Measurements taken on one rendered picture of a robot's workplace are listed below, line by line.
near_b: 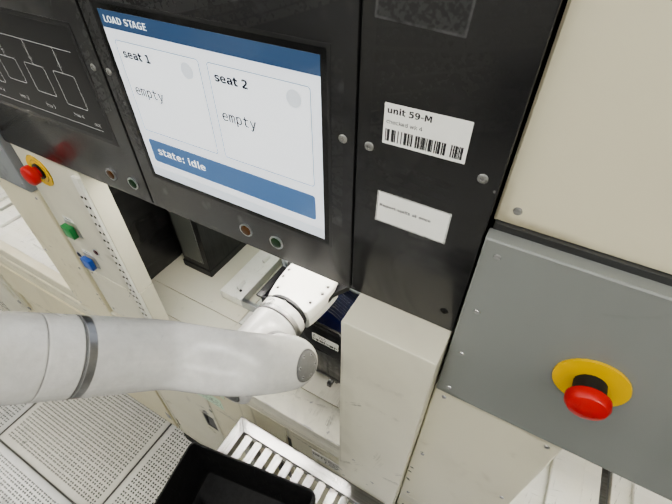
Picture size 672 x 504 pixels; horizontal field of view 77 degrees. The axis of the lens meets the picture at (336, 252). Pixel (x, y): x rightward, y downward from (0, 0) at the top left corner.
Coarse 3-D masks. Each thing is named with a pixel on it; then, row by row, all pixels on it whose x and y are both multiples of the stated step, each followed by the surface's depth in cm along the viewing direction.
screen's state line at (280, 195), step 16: (160, 144) 55; (160, 160) 57; (176, 160) 55; (192, 160) 53; (208, 160) 52; (208, 176) 54; (224, 176) 52; (240, 176) 51; (256, 176) 49; (256, 192) 51; (272, 192) 49; (288, 192) 48; (288, 208) 50; (304, 208) 48
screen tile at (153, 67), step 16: (128, 48) 47; (144, 48) 45; (128, 64) 48; (144, 64) 47; (160, 64) 46; (176, 64) 44; (128, 80) 50; (144, 80) 49; (160, 80) 47; (176, 80) 46; (192, 96) 46; (144, 112) 52; (160, 112) 51; (176, 112) 49; (192, 112) 48; (208, 112) 46; (160, 128) 53; (176, 128) 51; (192, 128) 50; (208, 128) 48; (192, 144) 51; (208, 144) 50
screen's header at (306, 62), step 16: (112, 16) 45; (128, 16) 44; (144, 32) 44; (160, 32) 43; (176, 32) 42; (192, 32) 41; (208, 32) 40; (208, 48) 41; (224, 48) 40; (240, 48) 39; (256, 48) 38; (272, 48) 37; (288, 48) 36; (272, 64) 38; (288, 64) 37; (304, 64) 37
